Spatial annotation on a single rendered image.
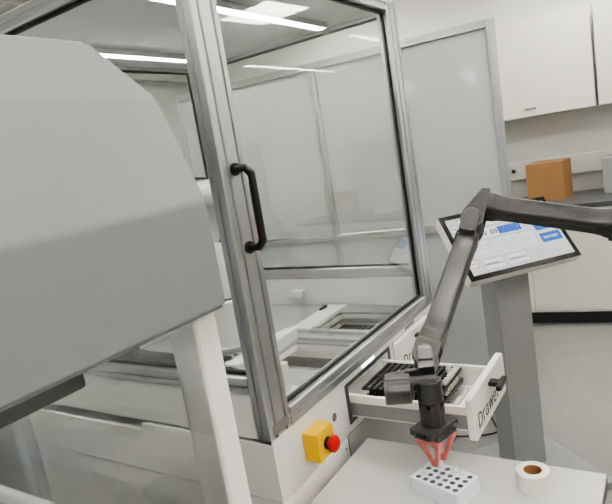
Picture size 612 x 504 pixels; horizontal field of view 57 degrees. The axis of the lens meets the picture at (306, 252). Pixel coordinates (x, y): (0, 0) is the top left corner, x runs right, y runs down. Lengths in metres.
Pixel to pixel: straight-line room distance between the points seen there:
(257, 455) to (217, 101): 0.77
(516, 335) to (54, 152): 2.19
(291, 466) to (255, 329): 0.34
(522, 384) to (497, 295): 0.42
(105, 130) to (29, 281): 0.21
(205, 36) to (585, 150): 4.19
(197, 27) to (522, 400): 2.07
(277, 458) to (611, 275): 3.53
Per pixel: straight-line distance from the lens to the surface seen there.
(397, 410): 1.51
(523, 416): 2.72
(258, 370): 1.22
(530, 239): 2.49
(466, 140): 3.15
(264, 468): 1.34
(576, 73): 4.72
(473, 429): 1.44
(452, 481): 1.36
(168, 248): 0.68
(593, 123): 5.08
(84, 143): 0.67
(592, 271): 4.51
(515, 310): 2.54
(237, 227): 1.17
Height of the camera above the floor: 1.54
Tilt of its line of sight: 10 degrees down
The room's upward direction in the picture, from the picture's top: 9 degrees counter-clockwise
